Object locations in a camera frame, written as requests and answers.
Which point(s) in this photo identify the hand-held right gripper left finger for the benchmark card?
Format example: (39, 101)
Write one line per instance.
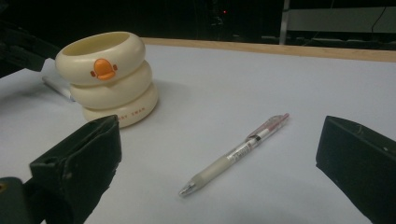
(81, 168)

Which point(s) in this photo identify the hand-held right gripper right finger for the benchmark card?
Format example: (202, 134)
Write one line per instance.
(358, 165)

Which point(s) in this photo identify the white pen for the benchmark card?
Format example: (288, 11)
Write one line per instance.
(57, 87)

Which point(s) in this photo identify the cream ringed pen holder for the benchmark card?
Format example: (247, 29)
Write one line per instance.
(109, 93)

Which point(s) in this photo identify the clear ballpoint pen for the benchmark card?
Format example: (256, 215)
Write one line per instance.
(218, 166)

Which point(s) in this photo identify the white table mat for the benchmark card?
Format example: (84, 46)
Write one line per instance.
(249, 87)

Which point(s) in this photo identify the dark equipment with red light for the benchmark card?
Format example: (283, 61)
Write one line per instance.
(218, 12)

